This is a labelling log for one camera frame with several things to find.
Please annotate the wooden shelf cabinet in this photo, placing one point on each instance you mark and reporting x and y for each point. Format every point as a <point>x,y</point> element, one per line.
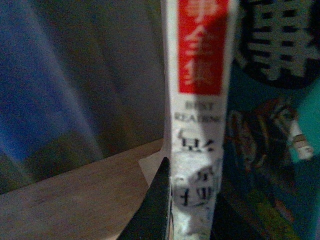
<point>92,202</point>

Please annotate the grey curtain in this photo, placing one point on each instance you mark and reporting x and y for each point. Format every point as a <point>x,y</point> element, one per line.
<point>80,80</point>

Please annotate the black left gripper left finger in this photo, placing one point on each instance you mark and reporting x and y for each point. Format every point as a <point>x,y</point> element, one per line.
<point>152,220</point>

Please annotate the teal illustrated book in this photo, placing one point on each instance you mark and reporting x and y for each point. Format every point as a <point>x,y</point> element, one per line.
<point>272,143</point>

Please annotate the white book with red label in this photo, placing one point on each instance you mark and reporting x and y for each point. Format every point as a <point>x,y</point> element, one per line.
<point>198,40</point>

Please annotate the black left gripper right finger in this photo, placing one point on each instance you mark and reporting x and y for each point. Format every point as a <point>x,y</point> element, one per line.
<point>228,225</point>

